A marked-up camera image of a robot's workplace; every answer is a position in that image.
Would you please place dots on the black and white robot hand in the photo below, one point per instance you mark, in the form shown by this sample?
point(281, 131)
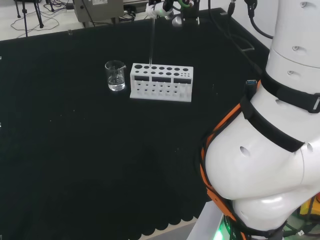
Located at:
point(160, 10)

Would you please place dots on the clear glass rod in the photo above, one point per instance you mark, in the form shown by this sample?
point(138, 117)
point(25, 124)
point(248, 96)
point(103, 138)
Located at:
point(152, 40)

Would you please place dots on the white test tube rack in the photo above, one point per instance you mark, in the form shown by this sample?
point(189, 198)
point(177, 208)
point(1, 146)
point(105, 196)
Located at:
point(160, 97)

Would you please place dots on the grey metal equipment box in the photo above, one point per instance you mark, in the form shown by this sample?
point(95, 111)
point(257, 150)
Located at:
point(100, 10)

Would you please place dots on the clear glass beaker with water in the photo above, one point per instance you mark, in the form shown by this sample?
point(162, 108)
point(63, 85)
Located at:
point(115, 82)

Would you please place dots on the black tripod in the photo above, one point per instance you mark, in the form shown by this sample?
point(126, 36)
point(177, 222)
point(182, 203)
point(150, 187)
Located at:
point(39, 17)

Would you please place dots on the black bench cloth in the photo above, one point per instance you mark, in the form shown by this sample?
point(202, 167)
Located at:
point(75, 150)

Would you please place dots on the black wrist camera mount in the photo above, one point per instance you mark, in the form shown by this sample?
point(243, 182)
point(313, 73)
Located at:
point(191, 12)

